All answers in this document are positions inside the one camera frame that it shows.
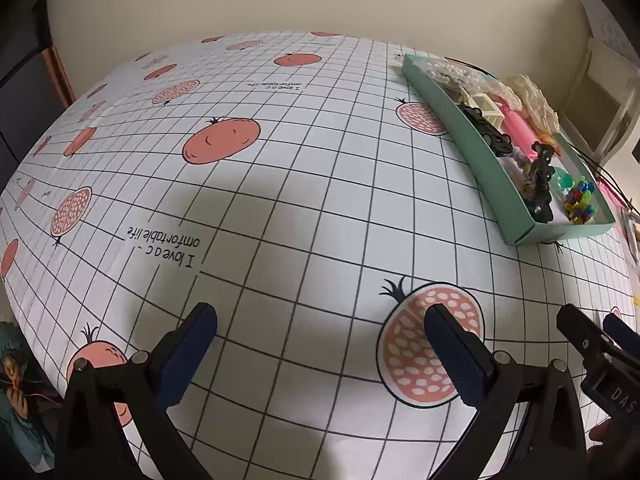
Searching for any colourful small toy cluster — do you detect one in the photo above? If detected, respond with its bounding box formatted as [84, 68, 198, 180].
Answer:
[563, 177, 598, 226]

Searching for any black skeleton hand clip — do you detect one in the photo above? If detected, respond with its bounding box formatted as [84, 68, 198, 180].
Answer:
[521, 141, 555, 223]

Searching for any small multicolour hair tie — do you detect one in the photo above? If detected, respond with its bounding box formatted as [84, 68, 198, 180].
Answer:
[504, 152, 533, 181]

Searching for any black toy car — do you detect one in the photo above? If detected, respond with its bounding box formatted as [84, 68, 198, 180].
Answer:
[458, 104, 513, 157]

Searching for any pink hair roller clip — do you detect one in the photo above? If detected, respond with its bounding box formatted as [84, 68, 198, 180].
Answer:
[497, 100, 538, 160]

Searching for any cream hair claw clip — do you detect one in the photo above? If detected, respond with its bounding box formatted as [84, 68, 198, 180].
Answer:
[460, 88, 504, 129]

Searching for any cream knitted cloth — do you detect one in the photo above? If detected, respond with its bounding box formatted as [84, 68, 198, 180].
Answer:
[496, 74, 561, 133]

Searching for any cotton swabs plastic bag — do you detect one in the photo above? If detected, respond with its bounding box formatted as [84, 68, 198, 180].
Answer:
[416, 58, 492, 92]

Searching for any yellow rice cracker packet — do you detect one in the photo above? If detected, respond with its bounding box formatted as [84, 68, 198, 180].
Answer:
[536, 131, 562, 156]

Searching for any green white shallow box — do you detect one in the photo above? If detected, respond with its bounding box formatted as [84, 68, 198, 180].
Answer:
[402, 54, 615, 246]

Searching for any white chair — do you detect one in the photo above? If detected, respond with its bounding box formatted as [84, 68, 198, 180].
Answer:
[560, 0, 639, 162]

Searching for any white grid pomegranate tablecloth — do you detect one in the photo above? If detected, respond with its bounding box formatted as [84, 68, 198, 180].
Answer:
[1, 32, 636, 479]

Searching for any black cable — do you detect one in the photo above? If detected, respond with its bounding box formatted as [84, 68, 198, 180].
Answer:
[556, 131, 640, 212]

